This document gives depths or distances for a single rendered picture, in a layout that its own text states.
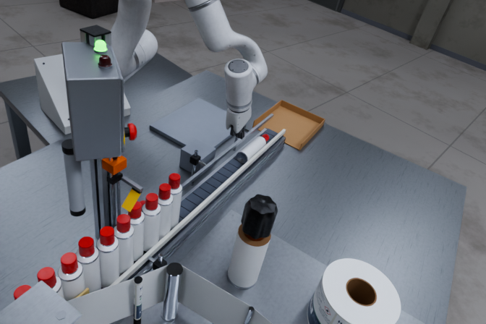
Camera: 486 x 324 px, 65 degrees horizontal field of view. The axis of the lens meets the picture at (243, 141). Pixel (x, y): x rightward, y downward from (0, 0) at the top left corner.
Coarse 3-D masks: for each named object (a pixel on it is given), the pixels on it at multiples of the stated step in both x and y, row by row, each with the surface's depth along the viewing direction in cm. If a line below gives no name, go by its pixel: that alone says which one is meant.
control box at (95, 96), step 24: (72, 48) 77; (72, 72) 70; (96, 72) 71; (120, 72) 74; (72, 96) 69; (96, 96) 71; (120, 96) 73; (72, 120) 72; (96, 120) 74; (120, 120) 76; (72, 144) 78; (96, 144) 77; (120, 144) 80
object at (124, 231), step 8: (120, 216) 94; (128, 216) 95; (120, 224) 93; (128, 224) 94; (120, 232) 95; (128, 232) 95; (120, 240) 95; (128, 240) 96; (120, 248) 97; (128, 248) 98; (120, 256) 98; (128, 256) 99; (120, 264) 100; (128, 264) 101; (120, 272) 102
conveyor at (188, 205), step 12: (264, 132) 174; (276, 132) 175; (228, 168) 149; (216, 180) 142; (192, 192) 135; (204, 192) 135; (192, 204) 130; (180, 216) 125; (144, 252) 111; (156, 252) 112; (144, 264) 108; (132, 276) 104
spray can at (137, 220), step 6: (138, 204) 98; (132, 210) 97; (138, 210) 98; (132, 216) 98; (138, 216) 99; (144, 216) 101; (132, 222) 99; (138, 222) 99; (144, 222) 102; (138, 228) 100; (144, 228) 103; (138, 234) 102; (138, 240) 103; (138, 246) 104; (138, 252) 106; (138, 258) 108
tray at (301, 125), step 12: (276, 108) 203; (288, 108) 205; (300, 108) 201; (276, 120) 193; (288, 120) 195; (300, 120) 198; (312, 120) 200; (324, 120) 195; (288, 132) 186; (300, 132) 188; (312, 132) 183; (288, 144) 178; (300, 144) 180
